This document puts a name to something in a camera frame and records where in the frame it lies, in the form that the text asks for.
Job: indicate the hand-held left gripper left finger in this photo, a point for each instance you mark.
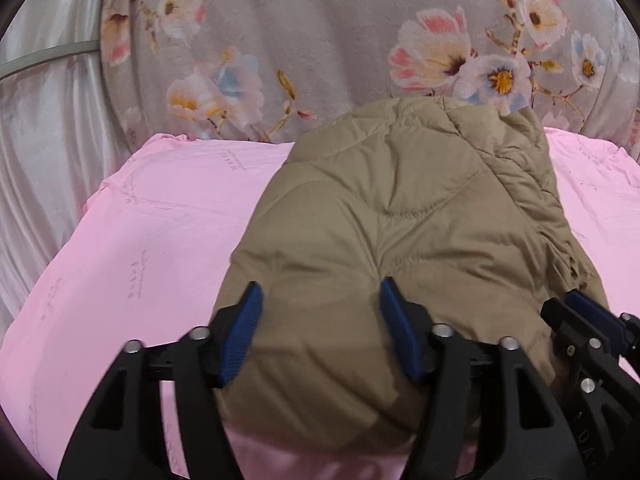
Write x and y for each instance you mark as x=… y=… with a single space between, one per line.
x=239 y=340

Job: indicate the grey floral blanket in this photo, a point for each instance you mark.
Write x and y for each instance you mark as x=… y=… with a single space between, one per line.
x=325 y=35

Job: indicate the pink bed sheet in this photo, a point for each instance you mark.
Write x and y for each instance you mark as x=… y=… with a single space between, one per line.
x=150 y=260

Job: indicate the silvery satin cloth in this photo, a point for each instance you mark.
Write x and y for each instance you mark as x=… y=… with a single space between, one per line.
x=45 y=135

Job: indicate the grey curved rail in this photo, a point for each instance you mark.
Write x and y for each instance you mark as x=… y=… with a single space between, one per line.
x=50 y=56

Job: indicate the khaki quilted puffer jacket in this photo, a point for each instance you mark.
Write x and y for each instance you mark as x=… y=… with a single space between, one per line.
x=400 y=220

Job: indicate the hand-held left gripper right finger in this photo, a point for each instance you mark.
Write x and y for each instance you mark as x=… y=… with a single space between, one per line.
x=400 y=335

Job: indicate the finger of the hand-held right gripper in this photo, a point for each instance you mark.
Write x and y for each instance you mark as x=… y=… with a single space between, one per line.
x=595 y=312
x=562 y=317

